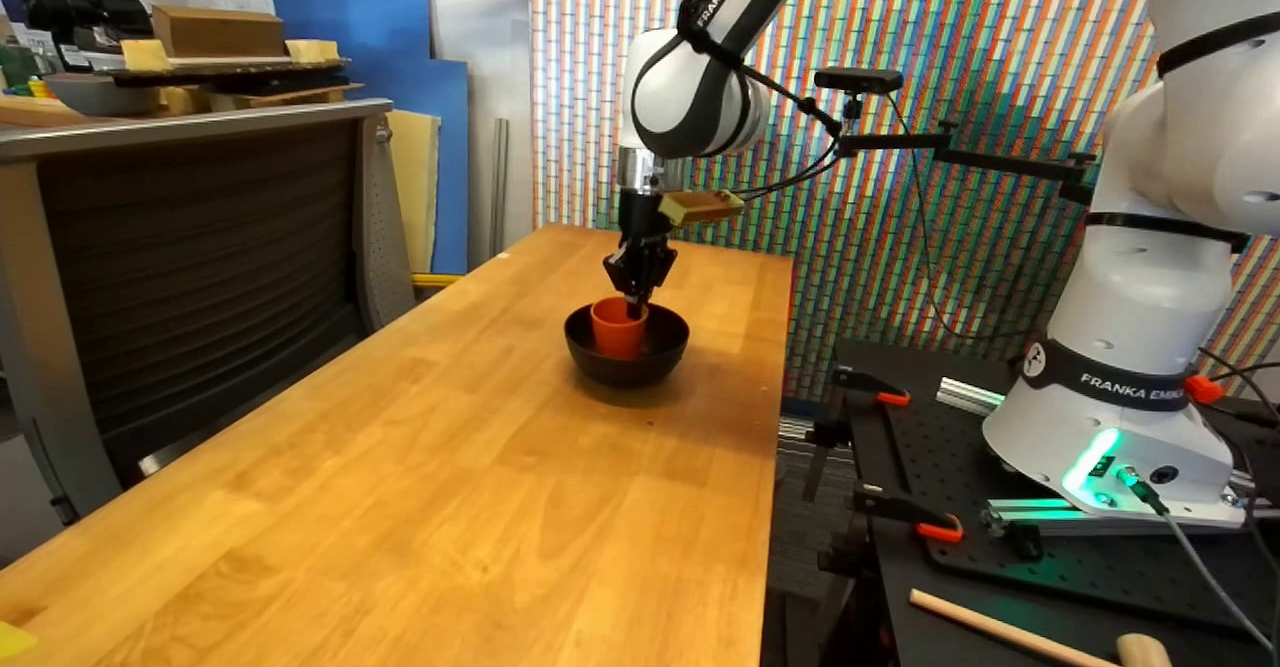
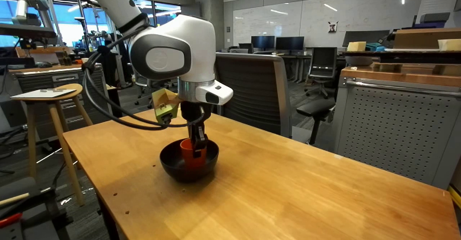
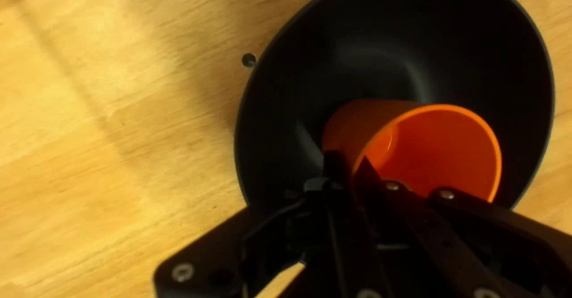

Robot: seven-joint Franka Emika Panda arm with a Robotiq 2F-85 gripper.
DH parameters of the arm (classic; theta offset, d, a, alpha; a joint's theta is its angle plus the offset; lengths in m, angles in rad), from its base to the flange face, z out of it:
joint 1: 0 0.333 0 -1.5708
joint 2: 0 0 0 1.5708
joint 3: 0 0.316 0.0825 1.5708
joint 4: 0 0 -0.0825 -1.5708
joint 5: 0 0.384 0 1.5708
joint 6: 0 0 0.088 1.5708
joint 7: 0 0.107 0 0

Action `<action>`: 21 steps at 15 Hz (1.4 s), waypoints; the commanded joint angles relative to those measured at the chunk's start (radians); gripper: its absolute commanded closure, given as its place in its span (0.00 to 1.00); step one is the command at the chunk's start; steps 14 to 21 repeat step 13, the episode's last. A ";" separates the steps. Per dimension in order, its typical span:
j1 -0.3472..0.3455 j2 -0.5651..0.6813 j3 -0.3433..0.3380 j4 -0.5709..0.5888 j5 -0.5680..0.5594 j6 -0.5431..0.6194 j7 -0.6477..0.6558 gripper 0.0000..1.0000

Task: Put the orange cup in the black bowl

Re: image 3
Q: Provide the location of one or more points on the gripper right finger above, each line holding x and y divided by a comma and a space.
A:
491, 231

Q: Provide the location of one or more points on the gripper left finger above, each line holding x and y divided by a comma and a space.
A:
214, 258

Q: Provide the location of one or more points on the orange plastic cup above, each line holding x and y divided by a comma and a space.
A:
429, 146

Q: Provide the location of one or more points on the black bowl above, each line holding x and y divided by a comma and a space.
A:
313, 65

